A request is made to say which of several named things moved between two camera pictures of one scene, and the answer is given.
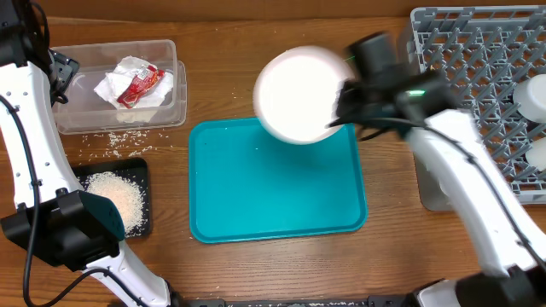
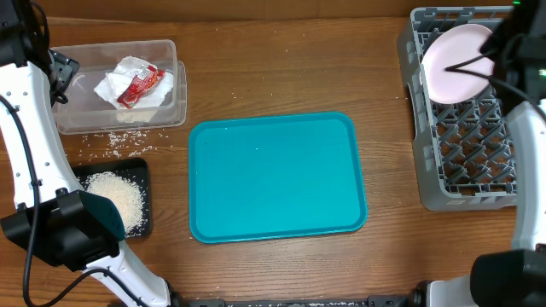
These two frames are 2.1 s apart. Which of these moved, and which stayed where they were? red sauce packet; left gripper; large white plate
Moved: large white plate
Stayed: left gripper; red sauce packet
